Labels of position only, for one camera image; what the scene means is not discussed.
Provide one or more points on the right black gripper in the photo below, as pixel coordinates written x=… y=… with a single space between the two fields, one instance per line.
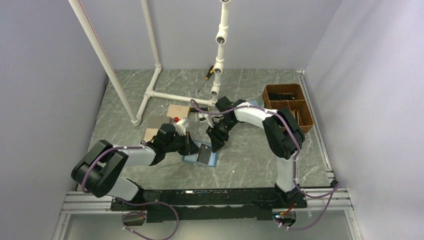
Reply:
x=217 y=139

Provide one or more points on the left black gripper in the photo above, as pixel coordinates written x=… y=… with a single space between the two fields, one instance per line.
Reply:
x=189 y=147

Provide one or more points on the dark grey credit card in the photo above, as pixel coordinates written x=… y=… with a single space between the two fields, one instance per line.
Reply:
x=204 y=154

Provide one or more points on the teal blue card holder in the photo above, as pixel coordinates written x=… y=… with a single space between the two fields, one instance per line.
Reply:
x=192 y=158

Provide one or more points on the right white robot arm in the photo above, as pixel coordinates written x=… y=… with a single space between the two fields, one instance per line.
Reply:
x=284 y=138

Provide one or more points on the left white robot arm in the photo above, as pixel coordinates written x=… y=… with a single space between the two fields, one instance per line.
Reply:
x=98 y=172

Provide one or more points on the tan card holder upper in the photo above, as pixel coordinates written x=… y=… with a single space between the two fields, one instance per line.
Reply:
x=177 y=111

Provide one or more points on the beige card holder lower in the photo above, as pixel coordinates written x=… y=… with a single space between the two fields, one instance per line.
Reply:
x=149 y=134

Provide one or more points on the open green card holder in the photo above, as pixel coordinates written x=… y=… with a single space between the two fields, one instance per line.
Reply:
x=258 y=103

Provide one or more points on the black yellow screwdriver near pipe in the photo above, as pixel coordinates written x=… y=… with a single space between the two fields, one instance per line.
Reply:
x=198 y=109

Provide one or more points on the black yellow screwdriver far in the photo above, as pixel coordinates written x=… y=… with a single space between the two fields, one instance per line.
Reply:
x=207 y=77

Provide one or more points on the brown wicker basket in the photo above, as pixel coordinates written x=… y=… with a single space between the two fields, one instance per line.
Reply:
x=291 y=96

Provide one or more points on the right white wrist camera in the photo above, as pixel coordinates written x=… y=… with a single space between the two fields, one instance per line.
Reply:
x=201 y=117

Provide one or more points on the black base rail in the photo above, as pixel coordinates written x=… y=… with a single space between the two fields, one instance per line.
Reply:
x=212 y=204

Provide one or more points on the aluminium frame rail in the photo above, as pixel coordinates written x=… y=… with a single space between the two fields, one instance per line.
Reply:
x=77 y=203

